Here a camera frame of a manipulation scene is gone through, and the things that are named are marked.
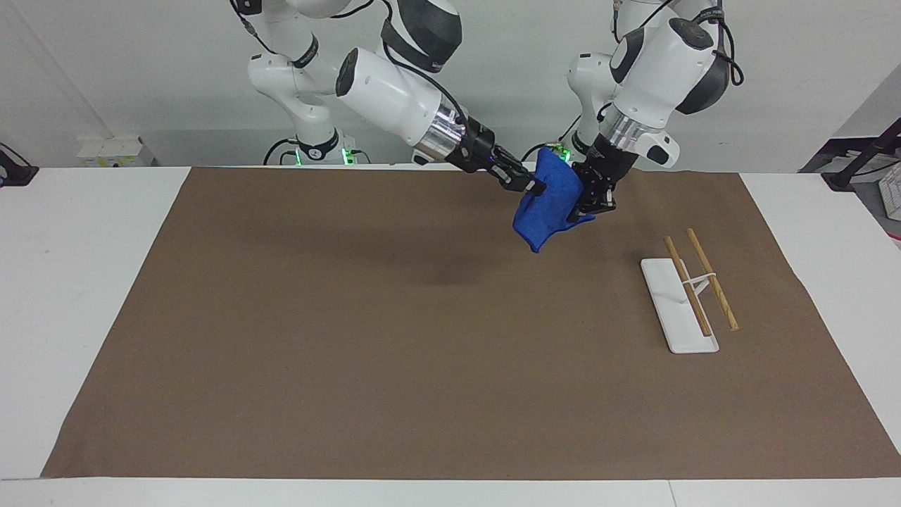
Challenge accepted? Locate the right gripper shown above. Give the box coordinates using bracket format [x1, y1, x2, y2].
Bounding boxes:
[446, 117, 548, 197]

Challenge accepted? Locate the blue towel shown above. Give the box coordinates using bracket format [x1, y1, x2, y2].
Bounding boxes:
[512, 146, 596, 254]

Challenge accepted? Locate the white rack with wooden rods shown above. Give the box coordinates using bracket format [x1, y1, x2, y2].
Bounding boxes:
[640, 227, 741, 355]

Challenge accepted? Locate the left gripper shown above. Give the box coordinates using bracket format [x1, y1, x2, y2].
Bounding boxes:
[566, 134, 640, 224]

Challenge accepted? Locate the white socket box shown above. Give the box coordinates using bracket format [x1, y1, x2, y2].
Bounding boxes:
[75, 134, 146, 168]

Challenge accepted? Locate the black stand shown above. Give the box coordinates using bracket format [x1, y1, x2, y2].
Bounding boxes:
[0, 142, 40, 188]
[822, 117, 901, 193]

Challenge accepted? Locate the stack of papers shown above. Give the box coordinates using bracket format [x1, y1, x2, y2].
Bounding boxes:
[878, 161, 901, 220]

